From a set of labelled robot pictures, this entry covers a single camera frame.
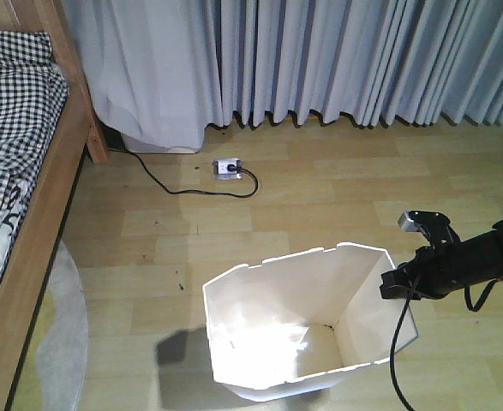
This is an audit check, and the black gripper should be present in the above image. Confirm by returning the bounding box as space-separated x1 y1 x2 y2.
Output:
380 225 470 300

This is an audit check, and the white plastic trash bin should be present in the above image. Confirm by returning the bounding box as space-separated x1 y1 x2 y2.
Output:
202 242 418 402

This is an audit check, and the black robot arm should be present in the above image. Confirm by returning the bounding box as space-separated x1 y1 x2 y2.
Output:
380 210 503 300

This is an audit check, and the silver floor outlet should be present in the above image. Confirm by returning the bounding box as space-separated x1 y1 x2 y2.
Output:
213 158 243 180

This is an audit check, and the light grey curtain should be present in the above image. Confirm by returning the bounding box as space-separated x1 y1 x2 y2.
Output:
63 1 503 153

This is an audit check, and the grey round rug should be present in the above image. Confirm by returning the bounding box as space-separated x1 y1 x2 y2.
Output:
35 242 89 410

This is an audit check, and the black white checkered bedding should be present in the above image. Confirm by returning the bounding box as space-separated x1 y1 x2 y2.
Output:
0 30 69 284

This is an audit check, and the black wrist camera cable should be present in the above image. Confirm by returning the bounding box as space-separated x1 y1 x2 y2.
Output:
388 247 503 411

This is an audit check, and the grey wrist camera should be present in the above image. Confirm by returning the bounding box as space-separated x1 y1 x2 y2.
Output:
397 210 450 232

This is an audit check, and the black outlet power cord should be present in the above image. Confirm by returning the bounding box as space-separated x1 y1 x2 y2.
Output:
107 145 260 200

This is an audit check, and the wooden bed frame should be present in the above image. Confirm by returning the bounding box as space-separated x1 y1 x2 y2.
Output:
0 1 109 410

